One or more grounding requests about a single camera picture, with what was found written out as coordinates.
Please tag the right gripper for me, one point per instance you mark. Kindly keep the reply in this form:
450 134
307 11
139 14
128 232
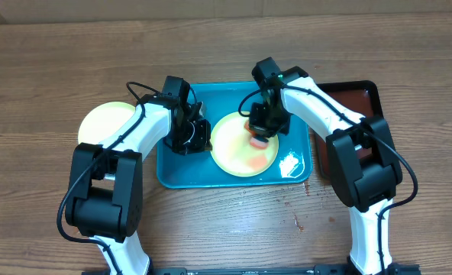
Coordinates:
260 125

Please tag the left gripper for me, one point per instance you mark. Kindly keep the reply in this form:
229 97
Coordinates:
202 142

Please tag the yellow-green plate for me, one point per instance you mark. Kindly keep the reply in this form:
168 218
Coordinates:
103 121
231 149

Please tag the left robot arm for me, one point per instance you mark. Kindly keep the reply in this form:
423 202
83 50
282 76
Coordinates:
104 202

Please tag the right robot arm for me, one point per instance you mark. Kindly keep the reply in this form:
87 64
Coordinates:
364 168

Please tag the black tray with red water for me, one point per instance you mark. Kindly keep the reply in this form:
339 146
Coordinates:
358 96

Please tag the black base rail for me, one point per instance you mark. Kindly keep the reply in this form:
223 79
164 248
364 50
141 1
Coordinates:
320 269

